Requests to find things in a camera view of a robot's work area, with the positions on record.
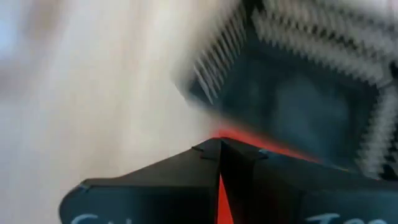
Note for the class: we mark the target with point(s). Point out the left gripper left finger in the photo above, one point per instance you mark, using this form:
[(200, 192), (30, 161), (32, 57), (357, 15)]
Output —
[(155, 193)]

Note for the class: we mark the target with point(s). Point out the black plastic slotted basket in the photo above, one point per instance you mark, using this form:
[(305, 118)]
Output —
[(295, 109)]

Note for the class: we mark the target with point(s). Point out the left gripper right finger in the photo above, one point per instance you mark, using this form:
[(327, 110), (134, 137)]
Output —
[(295, 193)]

